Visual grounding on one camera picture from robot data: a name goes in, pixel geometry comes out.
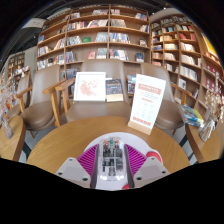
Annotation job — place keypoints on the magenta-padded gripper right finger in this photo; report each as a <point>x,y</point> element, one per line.
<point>138,160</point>

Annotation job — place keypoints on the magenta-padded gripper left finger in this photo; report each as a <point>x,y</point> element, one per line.
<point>85,160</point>

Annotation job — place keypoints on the transparent computer mouse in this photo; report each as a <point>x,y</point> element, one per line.
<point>111,160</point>

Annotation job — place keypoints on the white mouse pad red rest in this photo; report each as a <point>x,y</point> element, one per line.
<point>133,137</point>

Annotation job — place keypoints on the beige armchair with wooden arms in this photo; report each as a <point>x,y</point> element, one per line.
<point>40,113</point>
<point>170,113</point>
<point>100,110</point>

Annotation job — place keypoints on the white sign on wooden base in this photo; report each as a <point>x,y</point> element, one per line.
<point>146,100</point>

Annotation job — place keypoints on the stack of books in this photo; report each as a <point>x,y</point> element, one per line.
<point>191,116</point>

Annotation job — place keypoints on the white framed floral picture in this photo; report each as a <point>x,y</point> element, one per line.
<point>89,86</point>

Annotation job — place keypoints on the blue cover book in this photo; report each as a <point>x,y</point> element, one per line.
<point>131,85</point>

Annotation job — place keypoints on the dark cover book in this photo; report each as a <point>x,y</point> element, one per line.
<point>114,88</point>

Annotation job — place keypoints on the glass vase with pale flowers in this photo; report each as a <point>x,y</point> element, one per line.
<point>207,128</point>

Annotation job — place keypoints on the glass vase with pink flowers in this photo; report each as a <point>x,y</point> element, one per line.
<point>6,128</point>

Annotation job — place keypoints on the small distant bookshelf unit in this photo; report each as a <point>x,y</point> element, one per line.
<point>16,63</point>

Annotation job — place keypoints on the curved wooden bookshelf unit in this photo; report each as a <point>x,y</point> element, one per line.
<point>186,50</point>

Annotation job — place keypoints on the wide wooden bookshelf unit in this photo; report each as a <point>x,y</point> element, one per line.
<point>93,36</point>

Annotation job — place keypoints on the white ceiling panel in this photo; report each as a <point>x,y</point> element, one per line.
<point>33,22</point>

